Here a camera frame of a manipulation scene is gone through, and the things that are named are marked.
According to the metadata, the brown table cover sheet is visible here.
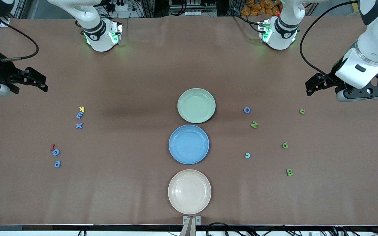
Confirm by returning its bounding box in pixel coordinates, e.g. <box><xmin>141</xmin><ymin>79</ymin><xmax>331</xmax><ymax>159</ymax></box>
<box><xmin>0</xmin><ymin>16</ymin><xmax>378</xmax><ymax>226</ymax></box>

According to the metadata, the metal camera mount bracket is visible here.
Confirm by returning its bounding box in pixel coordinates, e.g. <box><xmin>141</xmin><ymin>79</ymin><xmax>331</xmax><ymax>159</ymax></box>
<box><xmin>180</xmin><ymin>215</ymin><xmax>201</xmax><ymax>236</ymax></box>

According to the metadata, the green plate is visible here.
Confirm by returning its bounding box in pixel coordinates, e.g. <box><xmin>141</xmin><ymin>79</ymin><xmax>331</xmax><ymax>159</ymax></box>
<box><xmin>177</xmin><ymin>88</ymin><xmax>216</xmax><ymax>124</ymax></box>

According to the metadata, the blue plate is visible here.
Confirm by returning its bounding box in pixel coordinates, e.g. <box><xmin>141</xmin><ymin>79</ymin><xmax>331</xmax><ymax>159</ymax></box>
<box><xmin>168</xmin><ymin>124</ymin><xmax>210</xmax><ymax>165</ymax></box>

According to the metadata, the beige plate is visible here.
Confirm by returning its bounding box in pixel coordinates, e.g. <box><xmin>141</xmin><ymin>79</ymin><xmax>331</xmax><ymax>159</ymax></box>
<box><xmin>168</xmin><ymin>169</ymin><xmax>212</xmax><ymax>215</ymax></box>

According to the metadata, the white power strip with plugs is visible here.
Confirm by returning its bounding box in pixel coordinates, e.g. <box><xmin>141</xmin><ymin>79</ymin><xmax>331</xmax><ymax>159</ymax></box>
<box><xmin>109</xmin><ymin>0</ymin><xmax>129</xmax><ymax>12</ymax></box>

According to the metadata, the long white power strip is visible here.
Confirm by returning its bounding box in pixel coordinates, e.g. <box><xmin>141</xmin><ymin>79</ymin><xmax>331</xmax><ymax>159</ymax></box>
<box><xmin>185</xmin><ymin>9</ymin><xmax>217</xmax><ymax>17</ymax></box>

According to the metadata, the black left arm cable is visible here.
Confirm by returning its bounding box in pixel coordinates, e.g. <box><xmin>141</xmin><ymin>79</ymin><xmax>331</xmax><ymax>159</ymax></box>
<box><xmin>300</xmin><ymin>0</ymin><xmax>360</xmax><ymax>87</ymax></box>

